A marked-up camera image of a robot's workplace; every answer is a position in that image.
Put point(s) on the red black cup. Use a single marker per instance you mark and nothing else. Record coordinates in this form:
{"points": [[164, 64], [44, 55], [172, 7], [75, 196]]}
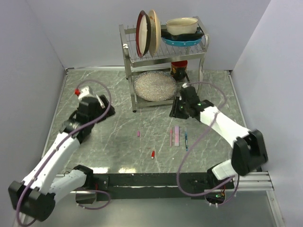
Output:
{"points": [[178, 70]]}

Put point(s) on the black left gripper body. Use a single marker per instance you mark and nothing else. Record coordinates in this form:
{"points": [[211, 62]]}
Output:
{"points": [[99, 109]]}

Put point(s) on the red rimmed black plate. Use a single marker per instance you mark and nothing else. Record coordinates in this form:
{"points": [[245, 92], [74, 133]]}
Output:
{"points": [[143, 34]]}

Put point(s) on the purple highlighter pen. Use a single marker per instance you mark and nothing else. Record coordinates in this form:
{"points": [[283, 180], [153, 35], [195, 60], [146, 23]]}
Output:
{"points": [[176, 136]]}

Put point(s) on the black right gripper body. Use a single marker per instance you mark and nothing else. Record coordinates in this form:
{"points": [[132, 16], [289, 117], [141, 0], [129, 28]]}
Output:
{"points": [[186, 106]]}

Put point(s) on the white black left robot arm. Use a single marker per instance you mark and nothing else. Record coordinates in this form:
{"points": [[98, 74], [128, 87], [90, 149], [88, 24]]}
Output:
{"points": [[38, 193]]}

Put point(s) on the red purple pen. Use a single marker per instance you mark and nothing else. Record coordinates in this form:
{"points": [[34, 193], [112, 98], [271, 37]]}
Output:
{"points": [[170, 137]]}

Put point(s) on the blue pen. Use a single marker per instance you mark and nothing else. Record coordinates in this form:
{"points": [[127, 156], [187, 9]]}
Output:
{"points": [[186, 140]]}

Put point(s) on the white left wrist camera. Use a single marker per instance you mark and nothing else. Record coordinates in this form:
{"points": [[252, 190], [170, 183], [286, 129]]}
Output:
{"points": [[84, 92]]}

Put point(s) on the aluminium frame rail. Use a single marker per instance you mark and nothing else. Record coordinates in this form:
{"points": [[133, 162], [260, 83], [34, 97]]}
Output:
{"points": [[255, 181]]}

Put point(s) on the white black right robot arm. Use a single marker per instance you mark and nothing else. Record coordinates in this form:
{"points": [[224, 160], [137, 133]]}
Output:
{"points": [[248, 147]]}

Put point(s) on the beige plate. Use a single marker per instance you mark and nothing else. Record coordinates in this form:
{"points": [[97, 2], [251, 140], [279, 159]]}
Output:
{"points": [[155, 32]]}

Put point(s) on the metal two-tier dish rack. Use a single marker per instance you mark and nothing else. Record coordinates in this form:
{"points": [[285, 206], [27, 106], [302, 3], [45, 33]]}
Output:
{"points": [[160, 61]]}

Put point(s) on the cream ceramic bowl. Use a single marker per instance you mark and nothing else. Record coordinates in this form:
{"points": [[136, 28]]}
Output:
{"points": [[184, 25]]}

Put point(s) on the blue dotted dish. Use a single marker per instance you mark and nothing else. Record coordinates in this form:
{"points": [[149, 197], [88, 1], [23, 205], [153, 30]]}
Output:
{"points": [[181, 43]]}

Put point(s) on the white pen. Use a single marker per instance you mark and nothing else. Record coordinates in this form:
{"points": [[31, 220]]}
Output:
{"points": [[100, 102]]}

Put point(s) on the black base bar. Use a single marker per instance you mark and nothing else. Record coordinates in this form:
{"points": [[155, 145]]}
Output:
{"points": [[154, 185]]}

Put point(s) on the speckled glass plate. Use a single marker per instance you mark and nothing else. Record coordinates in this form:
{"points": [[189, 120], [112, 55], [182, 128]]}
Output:
{"points": [[155, 86]]}

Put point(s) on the black square dish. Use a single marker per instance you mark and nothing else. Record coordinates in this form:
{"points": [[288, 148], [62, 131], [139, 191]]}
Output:
{"points": [[182, 37]]}

